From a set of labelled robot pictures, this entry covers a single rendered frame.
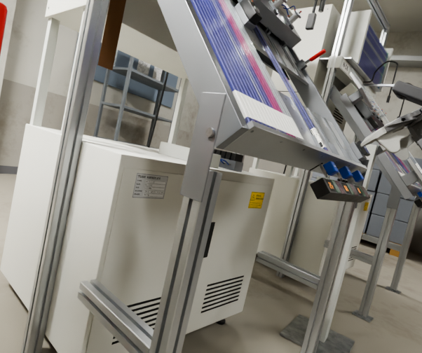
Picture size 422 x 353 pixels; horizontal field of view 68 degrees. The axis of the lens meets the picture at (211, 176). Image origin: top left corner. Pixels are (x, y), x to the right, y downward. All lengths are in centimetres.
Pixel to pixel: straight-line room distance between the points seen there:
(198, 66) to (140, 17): 59
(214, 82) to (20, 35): 324
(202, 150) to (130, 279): 49
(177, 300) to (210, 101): 32
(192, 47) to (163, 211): 43
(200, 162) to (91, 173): 42
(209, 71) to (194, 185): 21
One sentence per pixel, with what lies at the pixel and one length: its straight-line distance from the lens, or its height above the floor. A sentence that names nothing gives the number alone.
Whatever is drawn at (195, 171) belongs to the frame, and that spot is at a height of 63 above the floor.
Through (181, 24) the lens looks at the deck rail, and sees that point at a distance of 69.
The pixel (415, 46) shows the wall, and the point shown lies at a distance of 526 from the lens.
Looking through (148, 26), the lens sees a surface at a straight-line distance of 119.
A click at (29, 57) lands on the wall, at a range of 373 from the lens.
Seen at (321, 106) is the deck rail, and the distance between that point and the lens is 122.
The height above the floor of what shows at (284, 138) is 72.
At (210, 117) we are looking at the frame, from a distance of 49.
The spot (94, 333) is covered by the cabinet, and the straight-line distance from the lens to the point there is 90.
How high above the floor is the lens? 67
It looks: 5 degrees down
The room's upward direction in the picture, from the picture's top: 13 degrees clockwise
